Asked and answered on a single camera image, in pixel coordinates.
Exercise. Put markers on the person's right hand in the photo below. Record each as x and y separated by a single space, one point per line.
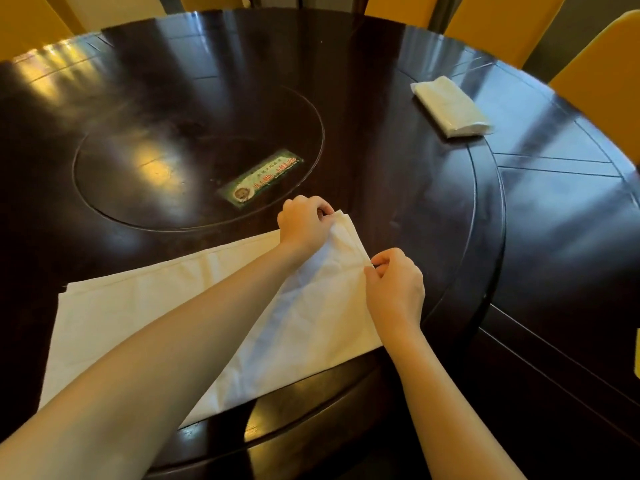
397 299

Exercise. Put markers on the person's left hand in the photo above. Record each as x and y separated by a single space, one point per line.
300 229

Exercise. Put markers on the person's left thumb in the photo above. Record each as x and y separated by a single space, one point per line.
326 220

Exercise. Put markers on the person's right thumb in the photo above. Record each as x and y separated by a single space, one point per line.
374 272

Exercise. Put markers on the white cloth napkin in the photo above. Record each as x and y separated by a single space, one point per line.
125 314

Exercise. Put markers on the person's left forearm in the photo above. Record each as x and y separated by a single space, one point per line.
150 364

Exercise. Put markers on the person's right forearm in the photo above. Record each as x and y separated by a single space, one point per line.
445 419

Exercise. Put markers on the green label sticker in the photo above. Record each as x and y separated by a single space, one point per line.
262 177

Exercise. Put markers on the dark wooden turntable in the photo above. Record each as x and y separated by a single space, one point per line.
400 169

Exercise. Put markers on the white tissue packet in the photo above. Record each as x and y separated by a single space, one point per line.
450 107

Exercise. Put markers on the yellow chair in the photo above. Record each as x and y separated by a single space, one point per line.
605 84
402 7
27 24
212 0
505 24
115 7

